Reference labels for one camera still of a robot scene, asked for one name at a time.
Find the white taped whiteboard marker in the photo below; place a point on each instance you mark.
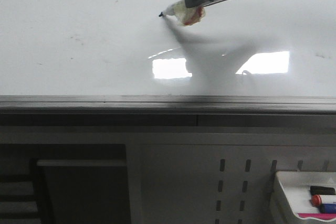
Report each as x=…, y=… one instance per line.
x=185, y=16

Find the white whiteboard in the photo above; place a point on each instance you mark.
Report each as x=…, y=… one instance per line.
x=120, y=55

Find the white perforated stand panel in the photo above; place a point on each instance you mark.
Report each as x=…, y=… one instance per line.
x=217, y=177

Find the white plastic marker tray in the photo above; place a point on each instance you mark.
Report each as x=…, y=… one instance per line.
x=291, y=195

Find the black capped marker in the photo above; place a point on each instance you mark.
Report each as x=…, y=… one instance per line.
x=321, y=190

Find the red capped marker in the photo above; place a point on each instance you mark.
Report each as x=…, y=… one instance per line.
x=318, y=200

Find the blue capped marker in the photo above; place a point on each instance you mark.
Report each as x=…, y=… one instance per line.
x=328, y=208

